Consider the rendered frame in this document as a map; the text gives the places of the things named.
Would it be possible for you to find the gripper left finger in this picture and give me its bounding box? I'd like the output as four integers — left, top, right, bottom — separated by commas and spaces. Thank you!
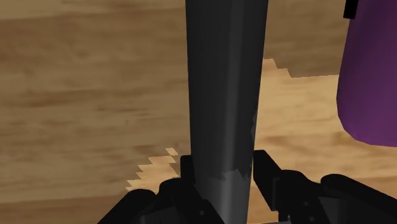
97, 155, 225, 224

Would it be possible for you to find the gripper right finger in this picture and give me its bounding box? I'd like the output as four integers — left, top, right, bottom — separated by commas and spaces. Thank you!
253, 150, 397, 224

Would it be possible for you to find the dark grey tall bottle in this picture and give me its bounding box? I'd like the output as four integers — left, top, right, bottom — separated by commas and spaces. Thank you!
185, 0, 269, 224

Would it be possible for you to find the purple rounded vase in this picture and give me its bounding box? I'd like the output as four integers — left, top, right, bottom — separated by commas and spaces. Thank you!
336, 0, 397, 148

